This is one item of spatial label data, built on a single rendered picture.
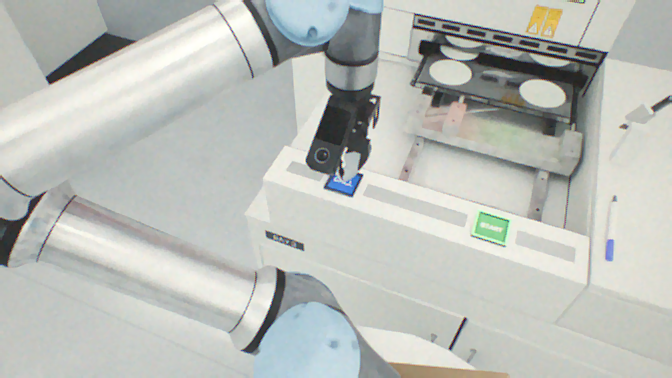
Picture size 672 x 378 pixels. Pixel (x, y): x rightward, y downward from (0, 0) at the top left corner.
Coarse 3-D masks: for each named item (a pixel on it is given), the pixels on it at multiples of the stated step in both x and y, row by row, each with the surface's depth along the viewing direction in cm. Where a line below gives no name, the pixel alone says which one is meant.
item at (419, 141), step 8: (440, 96) 116; (432, 104) 114; (416, 136) 106; (416, 144) 105; (416, 152) 103; (408, 160) 101; (416, 160) 103; (408, 168) 100; (400, 176) 98; (408, 176) 98
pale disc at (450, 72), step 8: (440, 64) 116; (448, 64) 116; (456, 64) 116; (464, 64) 116; (432, 72) 114; (440, 72) 114; (448, 72) 114; (456, 72) 114; (464, 72) 114; (440, 80) 112; (448, 80) 112; (456, 80) 112; (464, 80) 112
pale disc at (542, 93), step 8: (536, 80) 111; (520, 88) 110; (528, 88) 110; (536, 88) 110; (544, 88) 110; (552, 88) 110; (528, 96) 108; (536, 96) 108; (544, 96) 108; (552, 96) 108; (560, 96) 108; (536, 104) 106; (544, 104) 106; (552, 104) 106; (560, 104) 106
